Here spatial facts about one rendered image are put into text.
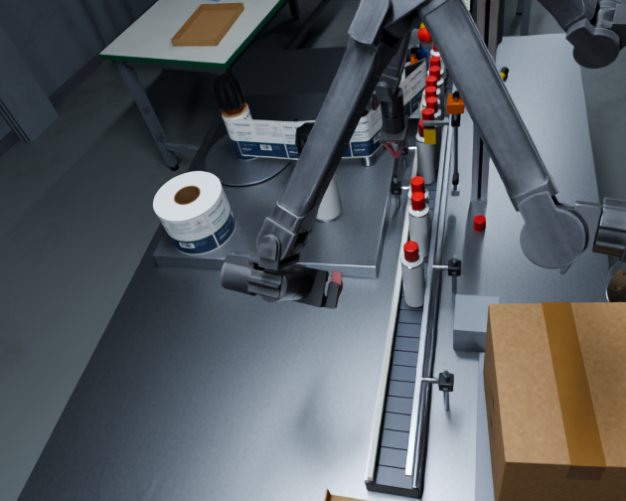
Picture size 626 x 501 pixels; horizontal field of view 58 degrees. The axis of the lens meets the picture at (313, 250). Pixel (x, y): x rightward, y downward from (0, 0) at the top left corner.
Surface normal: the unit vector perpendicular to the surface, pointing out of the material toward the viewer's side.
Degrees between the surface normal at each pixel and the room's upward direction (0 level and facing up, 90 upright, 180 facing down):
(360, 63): 60
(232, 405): 0
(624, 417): 0
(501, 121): 49
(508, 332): 0
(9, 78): 90
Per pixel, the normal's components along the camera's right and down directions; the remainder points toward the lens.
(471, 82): -0.47, 0.18
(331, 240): -0.18, -0.65
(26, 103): 0.90, 0.19
